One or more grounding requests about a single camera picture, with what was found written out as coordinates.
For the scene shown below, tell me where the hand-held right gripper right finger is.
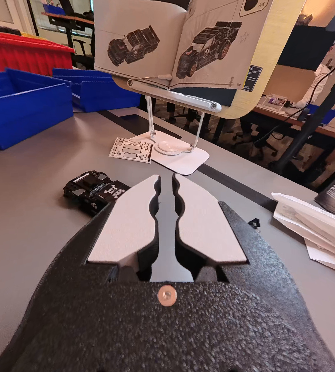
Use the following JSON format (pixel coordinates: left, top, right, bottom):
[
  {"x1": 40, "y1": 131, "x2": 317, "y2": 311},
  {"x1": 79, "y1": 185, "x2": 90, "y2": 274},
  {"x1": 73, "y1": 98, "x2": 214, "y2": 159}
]
[{"x1": 173, "y1": 173, "x2": 248, "y2": 274}]

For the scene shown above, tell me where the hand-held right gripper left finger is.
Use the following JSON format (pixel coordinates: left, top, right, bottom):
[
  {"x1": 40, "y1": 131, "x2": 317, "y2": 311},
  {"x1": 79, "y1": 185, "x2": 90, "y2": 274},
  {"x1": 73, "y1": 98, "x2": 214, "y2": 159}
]
[{"x1": 88, "y1": 175, "x2": 161, "y2": 269}]

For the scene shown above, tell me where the black lego car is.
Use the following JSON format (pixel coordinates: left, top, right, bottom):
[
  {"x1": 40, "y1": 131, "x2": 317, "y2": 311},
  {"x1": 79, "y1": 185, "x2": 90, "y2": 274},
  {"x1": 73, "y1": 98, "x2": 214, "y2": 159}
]
[{"x1": 63, "y1": 170, "x2": 130, "y2": 217}]

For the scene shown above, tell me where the blue storage bin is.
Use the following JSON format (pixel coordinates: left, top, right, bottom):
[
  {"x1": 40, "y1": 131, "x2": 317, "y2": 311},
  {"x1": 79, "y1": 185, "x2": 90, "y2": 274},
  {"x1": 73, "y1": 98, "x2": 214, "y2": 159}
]
[
  {"x1": 52, "y1": 69, "x2": 142, "y2": 113},
  {"x1": 0, "y1": 69, "x2": 74, "y2": 150}
]

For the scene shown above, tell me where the lego instruction booklet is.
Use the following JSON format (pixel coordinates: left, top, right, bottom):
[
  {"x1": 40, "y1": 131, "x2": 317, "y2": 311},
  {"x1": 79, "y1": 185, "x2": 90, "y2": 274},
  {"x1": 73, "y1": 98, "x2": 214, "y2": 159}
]
[{"x1": 93, "y1": 0, "x2": 273, "y2": 90}]

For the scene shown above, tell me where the white sticker sheet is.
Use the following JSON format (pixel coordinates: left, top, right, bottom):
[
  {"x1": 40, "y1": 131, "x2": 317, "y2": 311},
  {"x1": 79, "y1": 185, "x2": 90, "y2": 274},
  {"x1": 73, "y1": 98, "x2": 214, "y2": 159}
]
[{"x1": 109, "y1": 137, "x2": 153, "y2": 164}]

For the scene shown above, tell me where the clear plastic parts bag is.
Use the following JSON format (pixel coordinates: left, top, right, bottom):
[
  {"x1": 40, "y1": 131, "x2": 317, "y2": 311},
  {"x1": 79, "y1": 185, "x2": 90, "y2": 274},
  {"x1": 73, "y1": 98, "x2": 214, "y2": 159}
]
[{"x1": 271, "y1": 192, "x2": 335, "y2": 276}]

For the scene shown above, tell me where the clear acrylic holder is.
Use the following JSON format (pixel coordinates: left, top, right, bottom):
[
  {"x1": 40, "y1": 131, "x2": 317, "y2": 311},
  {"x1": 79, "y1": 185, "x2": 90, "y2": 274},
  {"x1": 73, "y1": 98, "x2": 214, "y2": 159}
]
[{"x1": 262, "y1": 95, "x2": 287, "y2": 111}]

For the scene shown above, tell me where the wooden office desk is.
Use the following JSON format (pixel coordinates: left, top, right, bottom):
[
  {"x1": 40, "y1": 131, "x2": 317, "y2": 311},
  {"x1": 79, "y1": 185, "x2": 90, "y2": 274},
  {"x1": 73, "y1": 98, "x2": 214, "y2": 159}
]
[{"x1": 252, "y1": 105, "x2": 335, "y2": 143}]

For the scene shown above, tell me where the red storage bin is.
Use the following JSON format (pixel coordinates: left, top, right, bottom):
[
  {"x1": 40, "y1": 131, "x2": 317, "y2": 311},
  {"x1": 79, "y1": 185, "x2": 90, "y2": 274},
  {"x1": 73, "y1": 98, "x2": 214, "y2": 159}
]
[{"x1": 0, "y1": 29, "x2": 75, "y2": 76}]

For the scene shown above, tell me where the wooden standing desk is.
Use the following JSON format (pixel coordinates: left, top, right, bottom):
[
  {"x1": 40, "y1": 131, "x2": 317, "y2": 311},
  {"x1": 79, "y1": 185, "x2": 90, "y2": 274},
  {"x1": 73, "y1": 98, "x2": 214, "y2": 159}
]
[{"x1": 41, "y1": 12, "x2": 95, "y2": 69}]

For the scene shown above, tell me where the dark wall sign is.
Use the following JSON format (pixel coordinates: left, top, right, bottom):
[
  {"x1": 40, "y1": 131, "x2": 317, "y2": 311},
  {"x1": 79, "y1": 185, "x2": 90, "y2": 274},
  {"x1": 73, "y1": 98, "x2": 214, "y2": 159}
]
[{"x1": 242, "y1": 64, "x2": 263, "y2": 92}]

